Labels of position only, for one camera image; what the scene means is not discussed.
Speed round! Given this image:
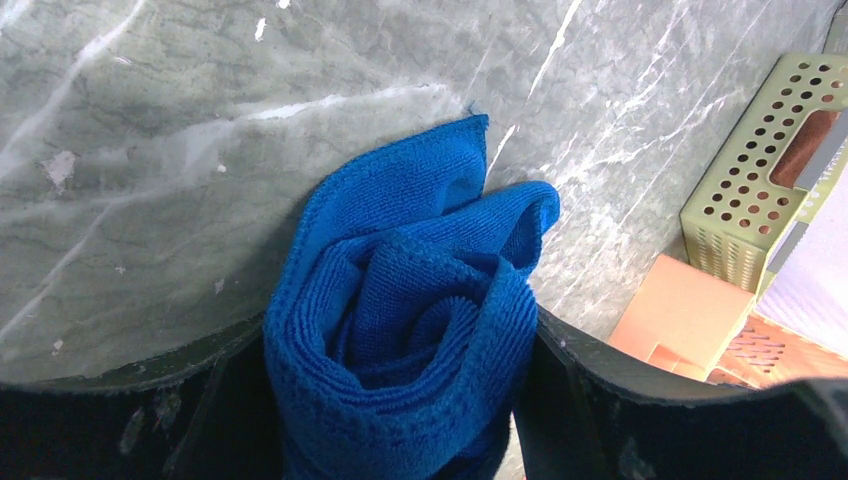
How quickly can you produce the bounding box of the green plastic basket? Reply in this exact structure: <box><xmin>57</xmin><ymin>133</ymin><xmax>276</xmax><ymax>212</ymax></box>
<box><xmin>680</xmin><ymin>54</ymin><xmax>847</xmax><ymax>296</ymax></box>

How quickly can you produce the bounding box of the brown towel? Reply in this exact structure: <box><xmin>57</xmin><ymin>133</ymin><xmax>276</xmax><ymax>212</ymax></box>
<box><xmin>769</xmin><ymin>110</ymin><xmax>840</xmax><ymax>188</ymax></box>

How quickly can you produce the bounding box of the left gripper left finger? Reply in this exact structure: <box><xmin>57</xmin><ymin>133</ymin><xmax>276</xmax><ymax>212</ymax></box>
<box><xmin>1</xmin><ymin>316</ymin><xmax>284</xmax><ymax>479</ymax></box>

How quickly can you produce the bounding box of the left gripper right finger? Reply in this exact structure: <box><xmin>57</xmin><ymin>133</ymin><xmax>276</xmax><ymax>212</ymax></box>
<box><xmin>515</xmin><ymin>310</ymin><xmax>847</xmax><ymax>479</ymax></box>

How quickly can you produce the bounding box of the orange file organizer rack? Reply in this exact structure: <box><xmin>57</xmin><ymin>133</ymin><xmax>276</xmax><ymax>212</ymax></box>
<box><xmin>707</xmin><ymin>313</ymin><xmax>847</xmax><ymax>389</ymax></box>

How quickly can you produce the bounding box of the blue towel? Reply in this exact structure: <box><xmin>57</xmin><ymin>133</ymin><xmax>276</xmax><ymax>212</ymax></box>
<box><xmin>263</xmin><ymin>114</ymin><xmax>560</xmax><ymax>479</ymax></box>

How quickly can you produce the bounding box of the orange compartment tray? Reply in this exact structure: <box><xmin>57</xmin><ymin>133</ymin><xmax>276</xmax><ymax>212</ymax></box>
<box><xmin>608</xmin><ymin>254</ymin><xmax>755</xmax><ymax>382</ymax></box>

